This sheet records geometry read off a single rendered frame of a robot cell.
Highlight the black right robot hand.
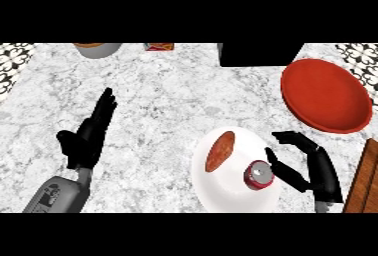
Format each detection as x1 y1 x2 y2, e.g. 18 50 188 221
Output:
265 130 346 204

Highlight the red bowl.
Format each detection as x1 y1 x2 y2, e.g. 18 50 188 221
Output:
280 58 376 135

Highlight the red can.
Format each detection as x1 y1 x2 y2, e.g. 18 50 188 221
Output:
243 159 277 191

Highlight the small red box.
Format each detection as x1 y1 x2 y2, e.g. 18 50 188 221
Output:
144 43 176 52

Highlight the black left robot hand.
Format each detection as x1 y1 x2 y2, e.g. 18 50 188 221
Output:
55 87 120 171

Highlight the white plate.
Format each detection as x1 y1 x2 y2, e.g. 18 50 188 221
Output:
191 126 284 214

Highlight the grey pot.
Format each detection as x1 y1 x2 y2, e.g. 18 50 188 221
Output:
73 43 123 60

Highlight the black appliance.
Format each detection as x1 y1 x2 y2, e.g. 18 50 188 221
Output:
216 43 308 68

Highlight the brown wooden board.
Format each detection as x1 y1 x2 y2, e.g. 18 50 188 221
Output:
343 138 378 214

